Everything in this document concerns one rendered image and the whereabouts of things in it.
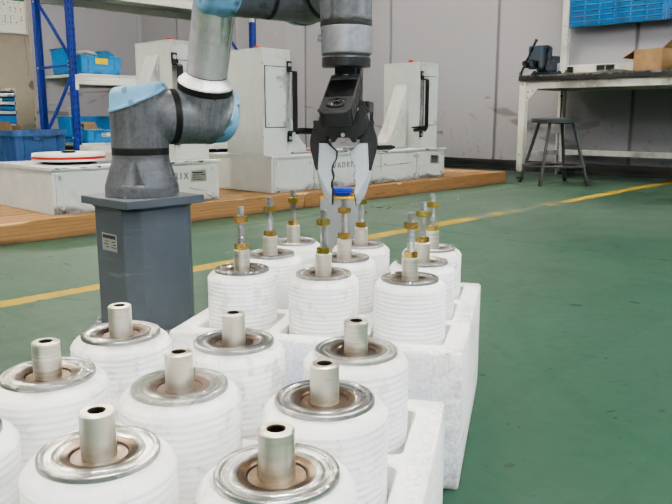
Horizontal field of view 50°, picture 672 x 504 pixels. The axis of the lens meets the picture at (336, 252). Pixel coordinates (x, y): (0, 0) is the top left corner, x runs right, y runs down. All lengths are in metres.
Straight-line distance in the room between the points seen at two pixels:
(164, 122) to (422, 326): 0.80
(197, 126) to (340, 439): 1.11
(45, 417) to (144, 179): 0.94
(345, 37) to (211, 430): 0.65
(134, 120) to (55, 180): 1.55
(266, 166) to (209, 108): 2.16
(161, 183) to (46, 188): 1.60
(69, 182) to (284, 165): 1.15
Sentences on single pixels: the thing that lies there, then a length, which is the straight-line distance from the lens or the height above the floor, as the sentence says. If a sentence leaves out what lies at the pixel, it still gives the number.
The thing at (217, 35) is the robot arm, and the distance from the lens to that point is 1.52.
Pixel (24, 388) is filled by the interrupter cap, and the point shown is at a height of 0.25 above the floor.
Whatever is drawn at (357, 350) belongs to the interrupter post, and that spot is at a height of 0.26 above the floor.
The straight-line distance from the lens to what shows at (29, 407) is 0.61.
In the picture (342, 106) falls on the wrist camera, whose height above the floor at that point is 0.48.
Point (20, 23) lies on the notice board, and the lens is 7.52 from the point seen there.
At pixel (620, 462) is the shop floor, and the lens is 1.09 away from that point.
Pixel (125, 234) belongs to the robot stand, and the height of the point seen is 0.23.
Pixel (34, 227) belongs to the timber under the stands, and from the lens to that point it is 2.93.
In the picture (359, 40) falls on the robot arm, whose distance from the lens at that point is 1.06.
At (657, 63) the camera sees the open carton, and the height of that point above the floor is 0.82.
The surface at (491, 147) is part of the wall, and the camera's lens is 6.65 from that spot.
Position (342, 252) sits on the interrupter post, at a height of 0.26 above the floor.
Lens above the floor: 0.46
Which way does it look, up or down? 11 degrees down
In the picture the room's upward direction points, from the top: straight up
